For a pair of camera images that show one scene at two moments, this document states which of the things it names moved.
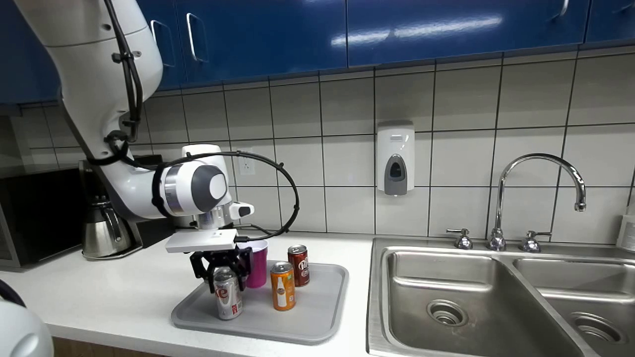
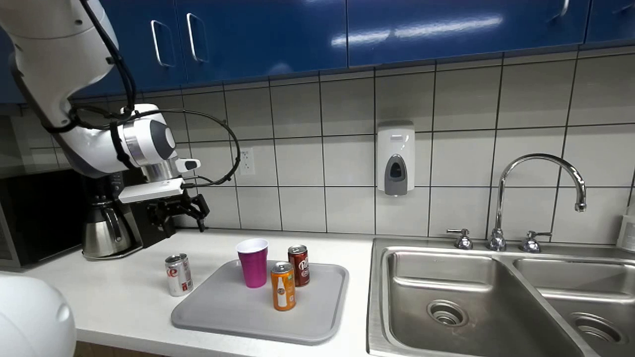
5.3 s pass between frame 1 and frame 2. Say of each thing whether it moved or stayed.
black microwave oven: stayed
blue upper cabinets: stayed
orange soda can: stayed
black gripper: moved
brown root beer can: stayed
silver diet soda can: moved
